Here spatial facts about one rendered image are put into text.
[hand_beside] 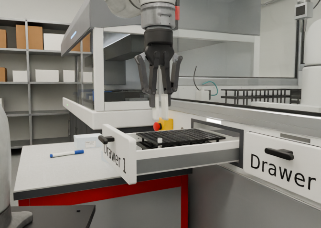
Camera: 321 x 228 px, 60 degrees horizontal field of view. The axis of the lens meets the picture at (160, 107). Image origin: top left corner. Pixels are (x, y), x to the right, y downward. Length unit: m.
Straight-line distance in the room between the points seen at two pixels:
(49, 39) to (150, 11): 3.94
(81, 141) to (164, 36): 0.77
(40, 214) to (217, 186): 0.54
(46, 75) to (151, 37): 3.99
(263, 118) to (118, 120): 1.03
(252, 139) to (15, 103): 4.55
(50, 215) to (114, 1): 0.57
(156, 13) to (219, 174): 0.54
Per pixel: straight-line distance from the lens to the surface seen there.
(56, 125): 5.08
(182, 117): 1.12
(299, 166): 0.68
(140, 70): 0.72
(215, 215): 1.01
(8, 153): 0.58
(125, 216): 1.01
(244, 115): 0.82
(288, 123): 0.72
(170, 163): 0.73
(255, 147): 0.77
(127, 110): 1.65
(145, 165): 0.71
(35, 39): 4.62
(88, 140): 1.34
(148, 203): 1.03
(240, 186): 0.87
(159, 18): 0.71
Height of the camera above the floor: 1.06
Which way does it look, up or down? 5 degrees down
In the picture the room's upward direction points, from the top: straight up
